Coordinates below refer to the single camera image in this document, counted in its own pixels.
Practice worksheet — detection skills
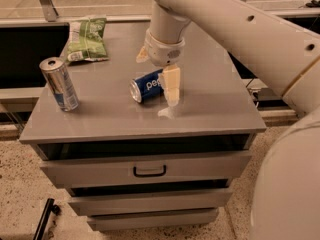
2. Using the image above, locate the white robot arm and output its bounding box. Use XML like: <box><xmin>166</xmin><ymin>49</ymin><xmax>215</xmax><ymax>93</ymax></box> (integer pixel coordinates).
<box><xmin>144</xmin><ymin>0</ymin><xmax>320</xmax><ymax>240</ymax></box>

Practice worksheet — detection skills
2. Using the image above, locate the grey drawer cabinet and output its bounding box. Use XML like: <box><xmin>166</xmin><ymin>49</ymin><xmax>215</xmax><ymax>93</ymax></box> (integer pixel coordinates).
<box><xmin>19</xmin><ymin>19</ymin><xmax>267</xmax><ymax>232</ymax></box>

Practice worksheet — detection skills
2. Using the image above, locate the silver energy drink can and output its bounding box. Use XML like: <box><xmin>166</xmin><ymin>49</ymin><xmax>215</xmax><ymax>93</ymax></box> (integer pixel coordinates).
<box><xmin>39</xmin><ymin>57</ymin><xmax>79</xmax><ymax>111</ymax></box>

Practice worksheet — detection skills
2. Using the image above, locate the grey middle drawer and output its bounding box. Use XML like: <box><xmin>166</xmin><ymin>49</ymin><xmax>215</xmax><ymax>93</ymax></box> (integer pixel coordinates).
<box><xmin>69</xmin><ymin>188</ymin><xmax>232</xmax><ymax>216</ymax></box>

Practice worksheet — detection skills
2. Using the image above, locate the black bar bottom left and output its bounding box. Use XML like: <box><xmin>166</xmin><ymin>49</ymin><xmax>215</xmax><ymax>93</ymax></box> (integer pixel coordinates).
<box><xmin>33</xmin><ymin>198</ymin><xmax>61</xmax><ymax>240</ymax></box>

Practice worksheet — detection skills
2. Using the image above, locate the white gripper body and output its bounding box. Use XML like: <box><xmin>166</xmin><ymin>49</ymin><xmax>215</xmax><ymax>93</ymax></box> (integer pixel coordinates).
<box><xmin>144</xmin><ymin>30</ymin><xmax>185</xmax><ymax>67</ymax></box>

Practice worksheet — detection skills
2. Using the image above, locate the blue pepsi can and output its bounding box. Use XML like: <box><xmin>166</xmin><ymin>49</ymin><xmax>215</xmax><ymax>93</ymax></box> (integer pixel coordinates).
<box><xmin>129</xmin><ymin>69</ymin><xmax>163</xmax><ymax>103</ymax></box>

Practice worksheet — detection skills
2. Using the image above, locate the grey drawer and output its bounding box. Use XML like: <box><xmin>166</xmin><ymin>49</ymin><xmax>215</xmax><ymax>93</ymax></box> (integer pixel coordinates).
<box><xmin>40</xmin><ymin>151</ymin><xmax>251</xmax><ymax>188</ymax></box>
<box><xmin>69</xmin><ymin>188</ymin><xmax>232</xmax><ymax>216</ymax></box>
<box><xmin>87</xmin><ymin>208</ymin><xmax>218</xmax><ymax>232</ymax></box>

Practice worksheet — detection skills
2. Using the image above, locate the green chip bag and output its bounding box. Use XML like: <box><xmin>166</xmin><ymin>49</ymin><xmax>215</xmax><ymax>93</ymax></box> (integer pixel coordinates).
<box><xmin>67</xmin><ymin>18</ymin><xmax>109</xmax><ymax>62</ymax></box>

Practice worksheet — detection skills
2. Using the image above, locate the grey bottom drawer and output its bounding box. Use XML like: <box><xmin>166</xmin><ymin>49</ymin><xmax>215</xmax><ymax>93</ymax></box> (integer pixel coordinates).
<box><xmin>87</xmin><ymin>208</ymin><xmax>218</xmax><ymax>232</ymax></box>

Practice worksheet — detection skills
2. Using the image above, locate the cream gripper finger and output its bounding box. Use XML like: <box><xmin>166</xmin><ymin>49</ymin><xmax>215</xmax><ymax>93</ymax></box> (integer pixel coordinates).
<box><xmin>136</xmin><ymin>47</ymin><xmax>149</xmax><ymax>63</ymax></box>
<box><xmin>159</xmin><ymin>65</ymin><xmax>181</xmax><ymax>107</ymax></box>

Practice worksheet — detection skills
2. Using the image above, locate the grey top drawer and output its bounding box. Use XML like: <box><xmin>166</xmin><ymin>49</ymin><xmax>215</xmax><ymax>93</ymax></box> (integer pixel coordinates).
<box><xmin>40</xmin><ymin>151</ymin><xmax>251</xmax><ymax>188</ymax></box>

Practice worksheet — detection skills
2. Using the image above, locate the black drawer handle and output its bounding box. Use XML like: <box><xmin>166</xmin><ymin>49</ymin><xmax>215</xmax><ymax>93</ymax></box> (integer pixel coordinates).
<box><xmin>133</xmin><ymin>165</ymin><xmax>167</xmax><ymax>178</ymax></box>

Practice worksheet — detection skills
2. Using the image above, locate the left metal window bracket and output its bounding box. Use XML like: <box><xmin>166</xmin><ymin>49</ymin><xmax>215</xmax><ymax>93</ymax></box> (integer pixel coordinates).
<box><xmin>39</xmin><ymin>0</ymin><xmax>59</xmax><ymax>22</ymax></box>

